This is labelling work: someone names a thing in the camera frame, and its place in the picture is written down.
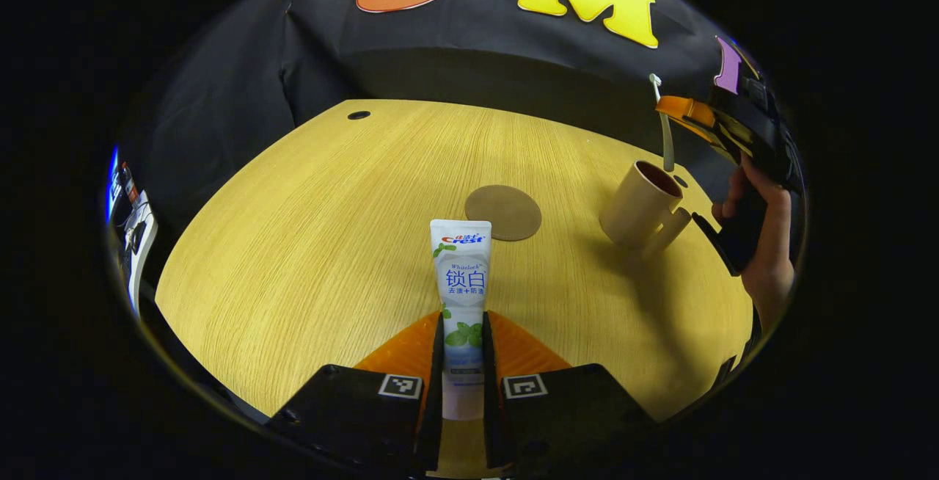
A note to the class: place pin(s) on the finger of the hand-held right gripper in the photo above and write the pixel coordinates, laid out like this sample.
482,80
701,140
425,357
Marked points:
693,114

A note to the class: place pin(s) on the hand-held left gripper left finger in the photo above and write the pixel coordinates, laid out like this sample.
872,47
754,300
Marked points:
434,392

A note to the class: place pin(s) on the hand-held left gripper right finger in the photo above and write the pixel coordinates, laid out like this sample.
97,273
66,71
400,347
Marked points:
491,399

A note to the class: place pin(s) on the pale green toothbrush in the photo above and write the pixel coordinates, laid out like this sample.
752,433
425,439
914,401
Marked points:
667,139

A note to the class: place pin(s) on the beige cup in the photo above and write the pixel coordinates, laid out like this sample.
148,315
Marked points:
634,205

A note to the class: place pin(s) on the white toothpaste tube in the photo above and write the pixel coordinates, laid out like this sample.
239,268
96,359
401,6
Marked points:
462,274

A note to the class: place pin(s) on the round brown coaster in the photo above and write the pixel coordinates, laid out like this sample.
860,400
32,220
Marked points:
503,212

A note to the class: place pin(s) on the black desk grommet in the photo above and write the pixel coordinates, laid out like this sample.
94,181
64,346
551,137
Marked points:
680,180
359,114

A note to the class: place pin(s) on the black backdrop cloth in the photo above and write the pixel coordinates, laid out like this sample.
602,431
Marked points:
440,54

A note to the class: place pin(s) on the white side desk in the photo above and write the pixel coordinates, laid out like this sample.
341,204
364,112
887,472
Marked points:
144,245

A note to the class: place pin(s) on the computer monitor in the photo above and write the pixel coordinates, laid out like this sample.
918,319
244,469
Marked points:
112,186

